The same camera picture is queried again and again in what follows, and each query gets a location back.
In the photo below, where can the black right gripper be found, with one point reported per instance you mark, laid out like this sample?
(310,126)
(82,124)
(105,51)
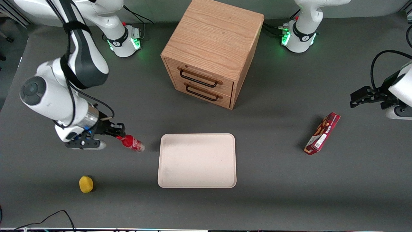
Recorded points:
(103,126)

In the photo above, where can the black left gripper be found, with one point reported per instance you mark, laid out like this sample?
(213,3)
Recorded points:
(387,89)

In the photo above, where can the small red coke bottle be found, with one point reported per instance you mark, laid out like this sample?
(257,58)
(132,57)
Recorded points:
(132,143)

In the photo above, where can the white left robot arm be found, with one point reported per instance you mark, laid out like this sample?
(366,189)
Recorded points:
(302,35)

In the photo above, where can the cream rectangular plastic tray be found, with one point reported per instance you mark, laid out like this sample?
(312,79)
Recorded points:
(199,161)

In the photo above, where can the yellow lemon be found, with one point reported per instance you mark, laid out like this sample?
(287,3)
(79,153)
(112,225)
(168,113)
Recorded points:
(86,184)

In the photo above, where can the red shortbread biscuit box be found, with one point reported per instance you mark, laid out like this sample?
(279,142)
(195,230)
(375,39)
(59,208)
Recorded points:
(322,135)

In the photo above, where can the smaller wooden drawer front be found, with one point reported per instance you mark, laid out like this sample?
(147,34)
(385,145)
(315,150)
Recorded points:
(226,100)

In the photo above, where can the larger wooden drawer front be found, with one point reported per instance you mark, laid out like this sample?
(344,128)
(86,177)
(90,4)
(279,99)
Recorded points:
(228,87)

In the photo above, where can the wooden two-drawer cabinet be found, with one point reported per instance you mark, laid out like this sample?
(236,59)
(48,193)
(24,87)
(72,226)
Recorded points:
(215,32)

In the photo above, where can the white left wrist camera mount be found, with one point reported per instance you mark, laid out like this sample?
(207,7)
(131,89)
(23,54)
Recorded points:
(399,112)

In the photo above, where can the aluminium frame profile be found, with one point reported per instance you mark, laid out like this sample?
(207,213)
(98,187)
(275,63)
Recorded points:
(16,16)
(408,14)

